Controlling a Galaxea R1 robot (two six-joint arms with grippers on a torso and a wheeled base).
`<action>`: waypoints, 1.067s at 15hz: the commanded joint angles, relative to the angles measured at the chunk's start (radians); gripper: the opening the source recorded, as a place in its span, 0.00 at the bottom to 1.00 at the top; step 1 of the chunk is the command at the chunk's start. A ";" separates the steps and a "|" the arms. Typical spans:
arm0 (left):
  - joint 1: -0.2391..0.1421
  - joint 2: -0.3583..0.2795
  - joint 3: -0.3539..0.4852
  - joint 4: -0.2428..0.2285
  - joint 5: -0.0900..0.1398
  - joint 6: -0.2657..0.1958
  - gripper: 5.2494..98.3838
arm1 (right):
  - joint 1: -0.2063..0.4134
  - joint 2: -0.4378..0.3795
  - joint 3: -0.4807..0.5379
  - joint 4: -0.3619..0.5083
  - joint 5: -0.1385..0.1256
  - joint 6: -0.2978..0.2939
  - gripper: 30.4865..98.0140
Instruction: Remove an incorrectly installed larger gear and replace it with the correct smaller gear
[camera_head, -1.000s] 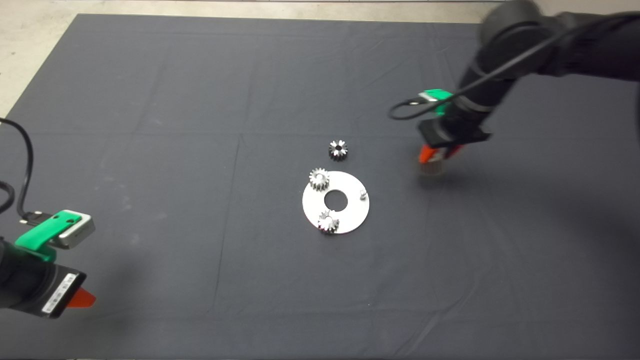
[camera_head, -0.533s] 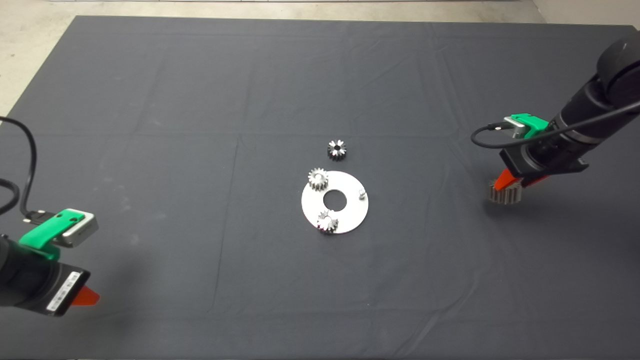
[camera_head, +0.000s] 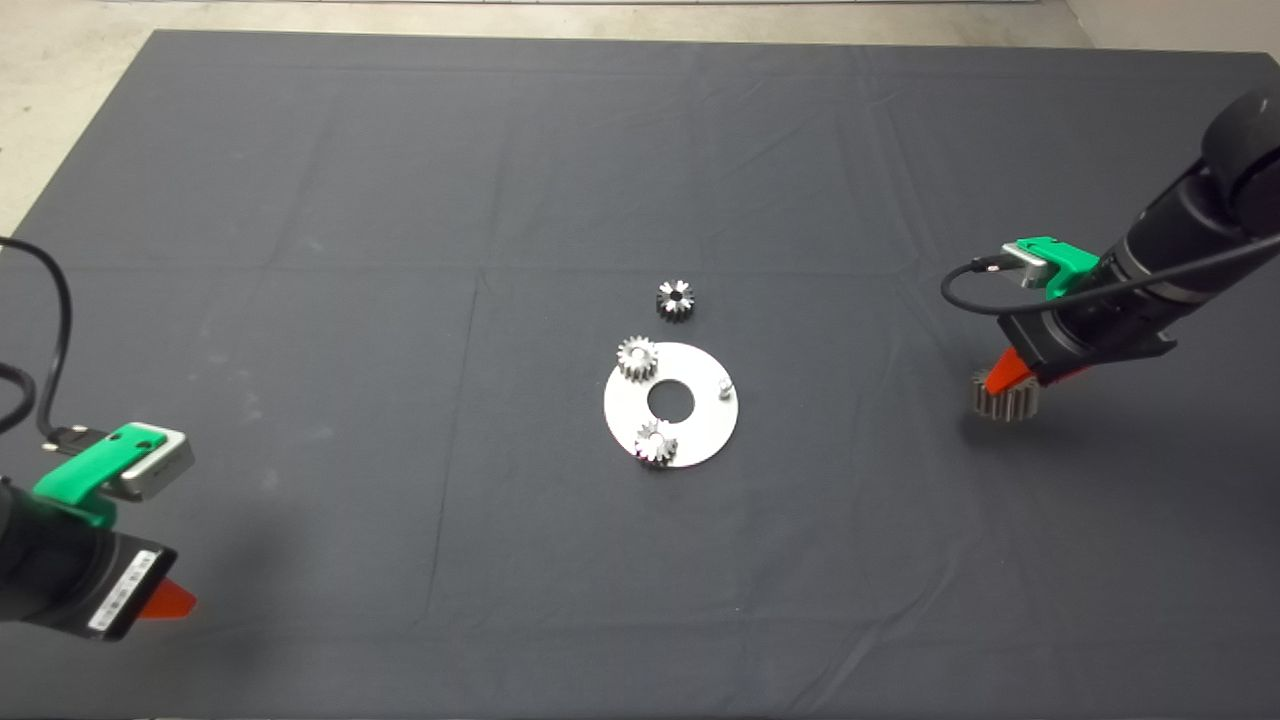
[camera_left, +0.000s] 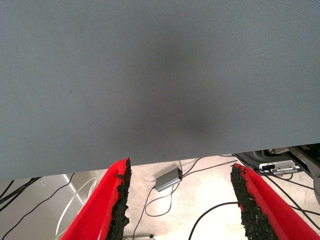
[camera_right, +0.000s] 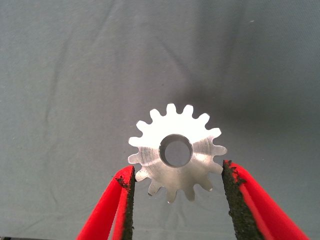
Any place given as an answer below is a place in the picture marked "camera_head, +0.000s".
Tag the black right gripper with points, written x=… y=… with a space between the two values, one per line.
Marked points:
x=1060 y=360

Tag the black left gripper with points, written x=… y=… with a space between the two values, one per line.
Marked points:
x=120 y=600

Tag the large steel gear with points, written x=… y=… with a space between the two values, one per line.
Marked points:
x=1010 y=408

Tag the small dark steel gear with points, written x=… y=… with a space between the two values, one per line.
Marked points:
x=664 y=306

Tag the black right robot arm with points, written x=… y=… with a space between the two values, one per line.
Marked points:
x=1200 y=220

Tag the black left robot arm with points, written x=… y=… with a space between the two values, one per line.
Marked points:
x=40 y=560

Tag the small shiny steel gear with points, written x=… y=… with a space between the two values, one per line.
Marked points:
x=656 y=444
x=637 y=358

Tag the round metal plate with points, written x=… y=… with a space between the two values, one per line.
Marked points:
x=700 y=430

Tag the dark grey table cloth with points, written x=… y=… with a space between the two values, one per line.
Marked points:
x=400 y=300

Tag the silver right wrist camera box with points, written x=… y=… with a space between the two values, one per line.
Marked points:
x=1030 y=270

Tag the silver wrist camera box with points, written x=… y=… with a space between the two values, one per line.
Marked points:
x=1030 y=270
x=165 y=475

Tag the green right camera mount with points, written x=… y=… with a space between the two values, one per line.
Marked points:
x=1065 y=262

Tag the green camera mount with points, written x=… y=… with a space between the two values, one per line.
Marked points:
x=1065 y=262
x=90 y=470

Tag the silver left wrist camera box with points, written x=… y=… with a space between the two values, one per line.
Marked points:
x=165 y=475

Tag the green left camera mount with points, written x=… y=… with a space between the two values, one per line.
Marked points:
x=90 y=470

